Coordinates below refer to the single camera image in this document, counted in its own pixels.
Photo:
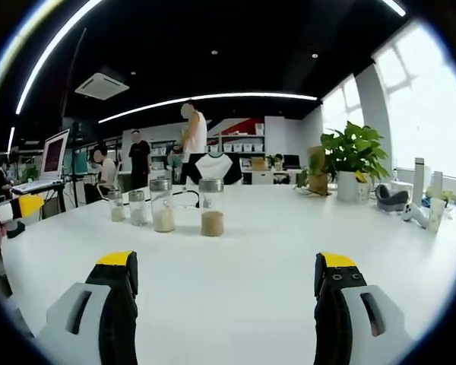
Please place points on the small seasoning bottle beige powder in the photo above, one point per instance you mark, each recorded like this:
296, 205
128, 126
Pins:
116, 211

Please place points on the cardboard box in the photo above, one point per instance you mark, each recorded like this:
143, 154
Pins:
258, 163

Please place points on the ceiling air conditioner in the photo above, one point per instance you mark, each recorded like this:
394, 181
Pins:
102, 85

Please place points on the chair with black white garment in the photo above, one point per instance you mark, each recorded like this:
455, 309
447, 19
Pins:
213, 167

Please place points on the tall seasoning bottle brown powder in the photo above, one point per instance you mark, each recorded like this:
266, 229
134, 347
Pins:
211, 213

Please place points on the small seasoning bottle white powder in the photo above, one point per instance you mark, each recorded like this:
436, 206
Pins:
138, 213

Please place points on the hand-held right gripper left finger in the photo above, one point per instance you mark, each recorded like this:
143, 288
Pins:
116, 304

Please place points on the open laptop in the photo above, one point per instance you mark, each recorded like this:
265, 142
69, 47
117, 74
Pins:
55, 154

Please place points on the green potted plant white pot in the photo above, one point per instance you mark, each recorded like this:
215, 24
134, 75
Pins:
351, 159

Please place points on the grey headset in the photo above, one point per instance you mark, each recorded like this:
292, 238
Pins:
391, 199

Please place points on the tall seasoning bottle beige powder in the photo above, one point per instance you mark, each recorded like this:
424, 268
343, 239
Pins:
163, 213

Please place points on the black monitor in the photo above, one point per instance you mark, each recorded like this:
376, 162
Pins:
292, 161

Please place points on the long ceiling light strip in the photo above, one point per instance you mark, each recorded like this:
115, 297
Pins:
209, 100
49, 53

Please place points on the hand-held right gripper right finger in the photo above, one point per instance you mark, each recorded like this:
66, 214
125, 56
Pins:
336, 304

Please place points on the white hand controller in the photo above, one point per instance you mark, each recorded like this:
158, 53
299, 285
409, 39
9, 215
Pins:
413, 214

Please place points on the brown paper bag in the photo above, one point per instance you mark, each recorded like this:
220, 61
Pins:
318, 171

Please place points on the white shelf with storage bins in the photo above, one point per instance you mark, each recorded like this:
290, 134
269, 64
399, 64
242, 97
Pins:
239, 146

